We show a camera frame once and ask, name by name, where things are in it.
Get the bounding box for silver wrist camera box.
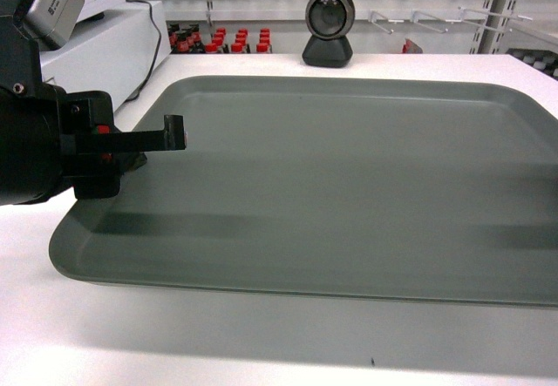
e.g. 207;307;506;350
23;0;85;51

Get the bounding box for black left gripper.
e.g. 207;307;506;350
58;91;187;199

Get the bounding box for white checkout counter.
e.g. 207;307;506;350
0;52;558;386

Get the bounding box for grey rectangular serving tray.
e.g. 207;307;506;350
50;77;557;306

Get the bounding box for black register cable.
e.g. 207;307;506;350
124;0;163;103

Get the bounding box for white cash register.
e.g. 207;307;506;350
40;0;171;109

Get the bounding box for red cap sauce bottles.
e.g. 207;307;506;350
167;22;272;55

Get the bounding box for black barcode scanner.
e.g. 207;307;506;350
302;0;356;68

